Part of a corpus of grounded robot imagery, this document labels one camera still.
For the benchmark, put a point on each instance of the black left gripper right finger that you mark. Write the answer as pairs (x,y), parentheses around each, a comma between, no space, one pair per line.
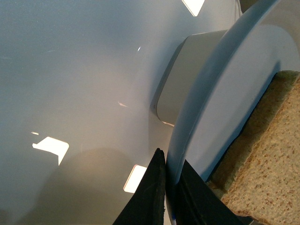
(196,204)

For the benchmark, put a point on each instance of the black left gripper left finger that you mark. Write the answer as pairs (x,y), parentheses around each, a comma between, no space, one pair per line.
(146,206)

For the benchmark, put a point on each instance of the slice of brown bread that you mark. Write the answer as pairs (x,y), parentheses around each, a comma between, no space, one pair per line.
(259,175)

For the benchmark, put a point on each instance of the grey-blue ceramic plate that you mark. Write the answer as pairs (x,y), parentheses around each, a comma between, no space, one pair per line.
(263,41)

